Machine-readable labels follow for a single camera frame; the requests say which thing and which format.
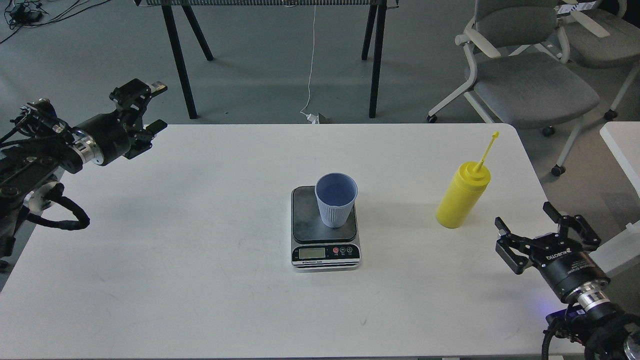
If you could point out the yellow squeeze bottle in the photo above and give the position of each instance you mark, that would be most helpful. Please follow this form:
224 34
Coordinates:
468 184

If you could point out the digital kitchen scale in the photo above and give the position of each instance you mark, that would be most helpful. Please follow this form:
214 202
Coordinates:
316 247

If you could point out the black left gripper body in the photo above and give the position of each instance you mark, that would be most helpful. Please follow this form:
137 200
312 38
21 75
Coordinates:
105 137

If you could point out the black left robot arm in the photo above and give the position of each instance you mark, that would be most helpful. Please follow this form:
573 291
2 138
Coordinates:
41 143

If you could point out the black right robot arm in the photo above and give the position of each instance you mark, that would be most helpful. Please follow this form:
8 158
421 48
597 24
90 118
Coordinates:
604 330

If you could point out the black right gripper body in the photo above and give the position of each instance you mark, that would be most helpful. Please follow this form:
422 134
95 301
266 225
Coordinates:
566 265

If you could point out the grey office chair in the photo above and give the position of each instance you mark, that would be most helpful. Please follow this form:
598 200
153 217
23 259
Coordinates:
516 53
601 37

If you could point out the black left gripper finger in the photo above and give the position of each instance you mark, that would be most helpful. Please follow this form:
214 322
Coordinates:
144 137
132 98

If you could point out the blue ribbed paper cup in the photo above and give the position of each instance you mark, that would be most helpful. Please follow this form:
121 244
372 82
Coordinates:
335 194

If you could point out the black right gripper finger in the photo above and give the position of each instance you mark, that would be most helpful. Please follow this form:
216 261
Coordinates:
589 239
515 250

